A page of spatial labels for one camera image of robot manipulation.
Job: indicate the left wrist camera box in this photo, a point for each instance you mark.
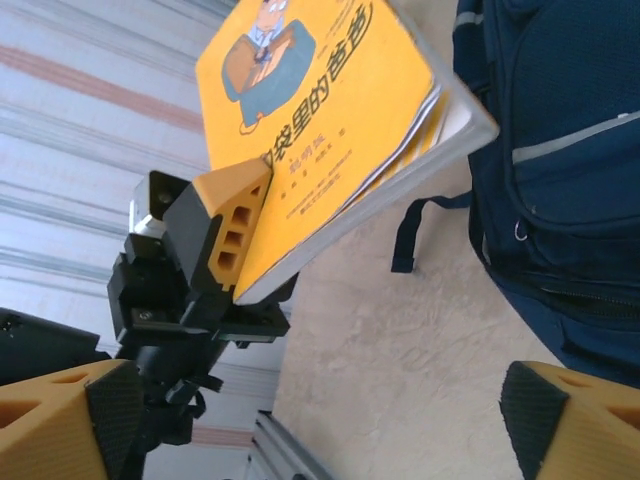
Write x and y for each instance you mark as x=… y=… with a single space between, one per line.
x=152 y=205

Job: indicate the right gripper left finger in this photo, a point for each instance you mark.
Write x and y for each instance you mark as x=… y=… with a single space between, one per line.
x=50 y=430

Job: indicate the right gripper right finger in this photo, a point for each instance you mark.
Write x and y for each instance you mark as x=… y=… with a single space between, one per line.
x=590 y=430

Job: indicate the yellow cartoon book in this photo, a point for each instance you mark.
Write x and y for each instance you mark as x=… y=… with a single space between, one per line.
x=340 y=100

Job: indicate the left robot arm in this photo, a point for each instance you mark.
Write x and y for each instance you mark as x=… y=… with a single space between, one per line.
x=40 y=340

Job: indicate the navy blue backpack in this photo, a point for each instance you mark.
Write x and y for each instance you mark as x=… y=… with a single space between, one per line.
x=575 y=200

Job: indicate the aluminium mounting rail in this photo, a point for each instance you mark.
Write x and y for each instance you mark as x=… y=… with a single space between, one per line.
x=285 y=450

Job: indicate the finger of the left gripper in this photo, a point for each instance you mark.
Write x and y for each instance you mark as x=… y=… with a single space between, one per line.
x=225 y=190

